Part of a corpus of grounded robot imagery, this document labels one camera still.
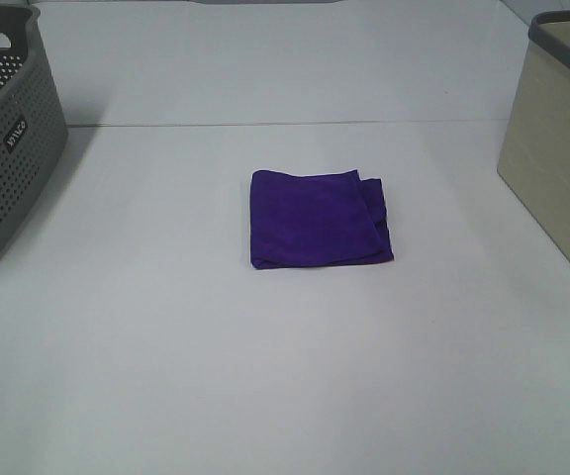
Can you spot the purple folded towel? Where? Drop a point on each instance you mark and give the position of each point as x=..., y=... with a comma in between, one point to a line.
x=317, y=221

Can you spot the beige basket with grey rim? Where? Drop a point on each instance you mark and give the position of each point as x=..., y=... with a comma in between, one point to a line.
x=535, y=155

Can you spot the grey perforated plastic basket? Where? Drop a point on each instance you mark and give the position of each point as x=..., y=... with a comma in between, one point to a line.
x=33, y=132

